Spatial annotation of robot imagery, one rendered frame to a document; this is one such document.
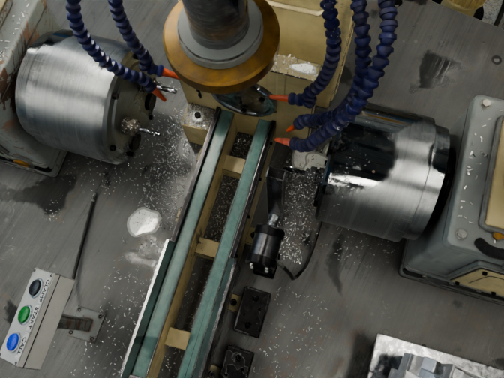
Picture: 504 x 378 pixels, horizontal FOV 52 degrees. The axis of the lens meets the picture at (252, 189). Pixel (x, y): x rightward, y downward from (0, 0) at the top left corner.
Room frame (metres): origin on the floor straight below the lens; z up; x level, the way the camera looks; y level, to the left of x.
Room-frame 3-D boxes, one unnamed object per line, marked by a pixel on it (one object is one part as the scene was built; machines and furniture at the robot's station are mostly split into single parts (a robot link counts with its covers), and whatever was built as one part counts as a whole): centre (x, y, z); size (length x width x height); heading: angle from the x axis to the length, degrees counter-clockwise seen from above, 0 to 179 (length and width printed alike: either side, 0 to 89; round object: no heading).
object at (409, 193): (0.29, -0.27, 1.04); 0.41 x 0.25 x 0.25; 66
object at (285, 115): (0.57, -0.04, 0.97); 0.30 x 0.11 x 0.34; 66
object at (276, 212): (0.26, -0.04, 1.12); 0.04 x 0.03 x 0.26; 156
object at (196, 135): (0.54, 0.10, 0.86); 0.07 x 0.06 x 0.12; 66
